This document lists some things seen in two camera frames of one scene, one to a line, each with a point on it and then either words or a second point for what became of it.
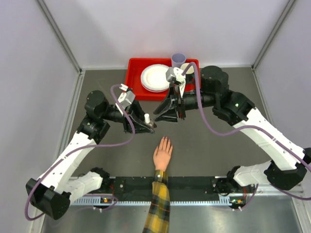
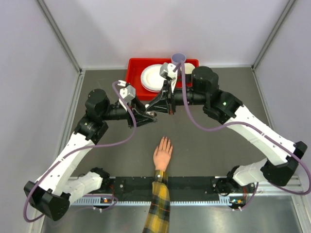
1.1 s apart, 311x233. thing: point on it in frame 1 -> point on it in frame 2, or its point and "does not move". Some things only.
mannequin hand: x=162 y=155 does not move
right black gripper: x=171 y=115 -> x=164 y=102
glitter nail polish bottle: x=151 y=125 -> x=153 y=114
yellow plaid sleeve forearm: x=158 y=219 does not move
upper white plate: x=154 y=76 does not move
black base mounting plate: x=183 y=186 does not move
